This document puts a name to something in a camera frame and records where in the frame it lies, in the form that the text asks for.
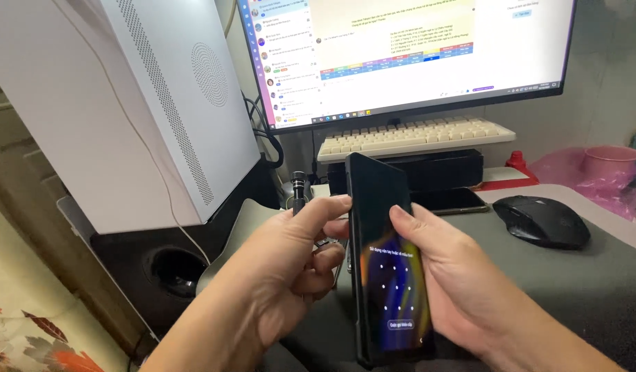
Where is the person's right hand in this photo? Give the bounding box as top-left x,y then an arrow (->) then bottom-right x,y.
389,204 -> 521,360

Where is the person's left hand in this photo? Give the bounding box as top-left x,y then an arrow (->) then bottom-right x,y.
210,195 -> 353,353

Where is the black smartphone with lit screen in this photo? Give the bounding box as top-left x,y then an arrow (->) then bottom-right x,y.
345,151 -> 437,369

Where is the small metal tool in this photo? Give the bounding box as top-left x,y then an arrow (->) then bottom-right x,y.
314,235 -> 352,290

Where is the dark smartphone with gold edge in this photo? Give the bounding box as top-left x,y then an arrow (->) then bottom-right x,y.
411,187 -> 489,216

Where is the black cylindrical microphone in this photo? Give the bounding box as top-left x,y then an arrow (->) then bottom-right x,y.
289,172 -> 309,217

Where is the grey desk mat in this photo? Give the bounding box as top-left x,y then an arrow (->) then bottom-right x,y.
266,183 -> 636,372

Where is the black computer mouse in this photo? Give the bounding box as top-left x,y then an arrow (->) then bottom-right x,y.
492,195 -> 592,252

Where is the black monitor riser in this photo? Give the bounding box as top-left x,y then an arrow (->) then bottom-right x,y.
327,150 -> 484,197

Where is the red and white box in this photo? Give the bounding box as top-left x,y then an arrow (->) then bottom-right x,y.
473,166 -> 540,192

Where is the red bottle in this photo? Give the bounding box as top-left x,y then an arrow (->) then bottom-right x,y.
505,151 -> 528,172

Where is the black subwoofer speaker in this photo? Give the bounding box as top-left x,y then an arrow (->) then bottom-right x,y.
89,155 -> 283,338

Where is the cream keyboard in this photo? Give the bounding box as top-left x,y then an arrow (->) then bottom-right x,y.
317,116 -> 517,164

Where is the pink plastic bag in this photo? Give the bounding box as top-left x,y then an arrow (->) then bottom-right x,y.
530,147 -> 636,221

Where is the pink plastic cup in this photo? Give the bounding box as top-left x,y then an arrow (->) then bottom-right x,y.
582,146 -> 636,179

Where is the black-framed computer monitor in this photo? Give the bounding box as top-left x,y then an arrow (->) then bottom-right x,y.
236,0 -> 578,136

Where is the floral patterned cloth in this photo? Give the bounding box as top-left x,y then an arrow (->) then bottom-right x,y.
0,196 -> 139,372

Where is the white perforated computer case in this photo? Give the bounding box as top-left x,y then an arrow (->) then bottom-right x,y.
0,0 -> 262,236

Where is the black cables bundle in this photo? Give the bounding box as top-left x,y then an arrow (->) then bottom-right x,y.
242,93 -> 285,169

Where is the thin white cable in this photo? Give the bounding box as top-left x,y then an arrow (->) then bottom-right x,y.
51,0 -> 212,267

